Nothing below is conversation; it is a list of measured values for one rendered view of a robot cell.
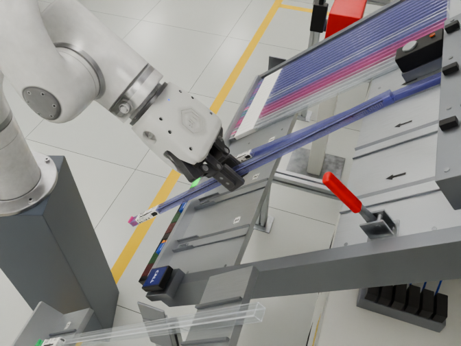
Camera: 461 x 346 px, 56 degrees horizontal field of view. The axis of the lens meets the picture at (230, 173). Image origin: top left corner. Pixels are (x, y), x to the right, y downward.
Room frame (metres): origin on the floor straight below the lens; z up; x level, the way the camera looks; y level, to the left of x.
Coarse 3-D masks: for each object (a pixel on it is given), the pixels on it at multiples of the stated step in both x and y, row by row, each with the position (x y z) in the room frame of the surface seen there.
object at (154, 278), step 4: (156, 268) 0.38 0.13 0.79; (160, 268) 0.37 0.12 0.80; (164, 268) 0.37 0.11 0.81; (152, 272) 0.37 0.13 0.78; (156, 272) 0.37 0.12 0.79; (160, 272) 0.37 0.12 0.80; (164, 272) 0.36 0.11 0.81; (148, 276) 0.37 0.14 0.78; (152, 276) 0.36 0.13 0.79; (156, 276) 0.36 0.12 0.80; (160, 276) 0.36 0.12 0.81; (148, 280) 0.36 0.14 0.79; (152, 280) 0.35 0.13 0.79; (156, 280) 0.35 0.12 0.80; (144, 284) 0.35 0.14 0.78; (148, 284) 0.35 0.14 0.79; (152, 284) 0.34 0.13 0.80
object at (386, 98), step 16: (384, 96) 0.39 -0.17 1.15; (352, 112) 0.39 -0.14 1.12; (368, 112) 0.38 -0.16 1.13; (320, 128) 0.40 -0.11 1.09; (336, 128) 0.39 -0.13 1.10; (288, 144) 0.41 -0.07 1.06; (304, 144) 0.40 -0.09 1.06; (256, 160) 0.41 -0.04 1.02; (272, 160) 0.41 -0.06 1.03; (192, 192) 0.43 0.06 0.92; (160, 208) 0.45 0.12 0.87
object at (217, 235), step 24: (288, 120) 0.70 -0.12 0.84; (240, 144) 0.72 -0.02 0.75; (264, 168) 0.57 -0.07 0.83; (216, 192) 0.58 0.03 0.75; (240, 192) 0.54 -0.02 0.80; (264, 192) 0.50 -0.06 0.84; (216, 216) 0.50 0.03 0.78; (240, 216) 0.46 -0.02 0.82; (192, 240) 0.46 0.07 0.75; (216, 240) 0.43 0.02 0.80; (240, 240) 0.40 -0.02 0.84; (192, 264) 0.40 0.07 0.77; (216, 264) 0.37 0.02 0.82
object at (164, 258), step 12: (252, 84) 0.97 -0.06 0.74; (240, 108) 0.87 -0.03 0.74; (228, 132) 0.78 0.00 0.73; (228, 144) 0.75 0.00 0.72; (204, 180) 0.63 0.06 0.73; (192, 204) 0.56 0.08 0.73; (180, 216) 0.53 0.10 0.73; (192, 216) 0.54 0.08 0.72; (180, 228) 0.50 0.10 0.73; (168, 240) 0.47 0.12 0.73; (168, 252) 0.45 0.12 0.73; (156, 264) 0.42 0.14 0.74; (168, 264) 0.43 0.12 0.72
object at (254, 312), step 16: (256, 304) 0.17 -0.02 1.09; (160, 320) 0.20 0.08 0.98; (176, 320) 0.19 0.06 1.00; (192, 320) 0.18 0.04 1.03; (208, 320) 0.18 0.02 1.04; (224, 320) 0.17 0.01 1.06; (240, 320) 0.16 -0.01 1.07; (256, 320) 0.16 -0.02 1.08; (64, 336) 0.26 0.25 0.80; (80, 336) 0.24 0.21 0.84; (96, 336) 0.23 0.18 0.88; (112, 336) 0.21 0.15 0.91; (128, 336) 0.21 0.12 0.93; (144, 336) 0.20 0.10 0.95
